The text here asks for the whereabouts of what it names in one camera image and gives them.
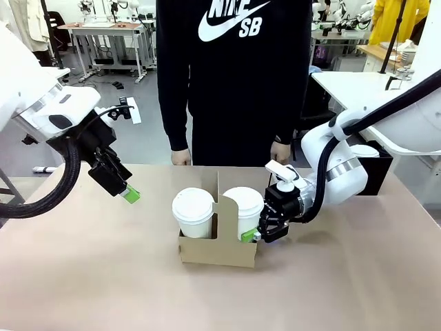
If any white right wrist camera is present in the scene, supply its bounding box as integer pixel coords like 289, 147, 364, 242
264, 159, 300, 192

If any white paper cup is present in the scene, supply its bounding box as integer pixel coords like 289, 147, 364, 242
176, 215, 212, 240
236, 206, 262, 243

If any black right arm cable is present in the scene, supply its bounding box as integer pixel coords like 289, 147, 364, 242
302, 68, 441, 223

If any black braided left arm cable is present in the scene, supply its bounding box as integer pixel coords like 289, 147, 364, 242
0, 136, 83, 220

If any grey background desk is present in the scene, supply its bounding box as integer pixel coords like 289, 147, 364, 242
56, 21, 156, 85

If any stack of white lids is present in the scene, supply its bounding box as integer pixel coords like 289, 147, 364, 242
349, 144, 380, 159

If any hanging white coat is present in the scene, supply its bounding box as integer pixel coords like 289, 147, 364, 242
6, 0, 53, 66

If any white plastic cup lid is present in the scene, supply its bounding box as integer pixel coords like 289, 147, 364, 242
171, 187, 216, 222
222, 186, 266, 219

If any brown cardboard cup carrier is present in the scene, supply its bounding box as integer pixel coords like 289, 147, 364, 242
178, 171, 259, 270

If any black tripod pole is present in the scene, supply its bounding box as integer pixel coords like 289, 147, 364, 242
378, 0, 408, 75

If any black bin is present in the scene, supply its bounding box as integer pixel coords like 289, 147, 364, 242
353, 144, 394, 197

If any person's right hand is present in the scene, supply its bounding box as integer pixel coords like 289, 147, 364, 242
171, 148, 192, 167

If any bystander in yellow coat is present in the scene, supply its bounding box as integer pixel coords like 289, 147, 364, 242
369, 0, 432, 46

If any background table with robots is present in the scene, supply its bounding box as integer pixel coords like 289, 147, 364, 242
311, 19, 373, 48

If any person in black sweatshirt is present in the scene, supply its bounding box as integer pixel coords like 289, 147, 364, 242
155, 0, 314, 168

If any person's right forearm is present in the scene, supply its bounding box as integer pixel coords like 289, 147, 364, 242
161, 82, 194, 152

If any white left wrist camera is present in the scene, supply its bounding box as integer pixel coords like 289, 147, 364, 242
118, 96, 143, 126

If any black office chair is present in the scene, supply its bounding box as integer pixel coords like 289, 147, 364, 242
45, 10, 67, 53

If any person's left forearm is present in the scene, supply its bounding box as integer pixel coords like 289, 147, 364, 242
271, 77, 311, 146

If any person's left hand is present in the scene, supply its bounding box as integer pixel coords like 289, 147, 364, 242
269, 141, 291, 165

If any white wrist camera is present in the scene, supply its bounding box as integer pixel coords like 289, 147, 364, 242
118, 96, 143, 126
264, 159, 300, 192

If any wooden background table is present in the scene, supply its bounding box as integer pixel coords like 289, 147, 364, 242
356, 42, 413, 72

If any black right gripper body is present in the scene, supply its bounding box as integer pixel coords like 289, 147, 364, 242
263, 183, 302, 223

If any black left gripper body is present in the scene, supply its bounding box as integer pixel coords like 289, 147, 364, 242
79, 119, 134, 198

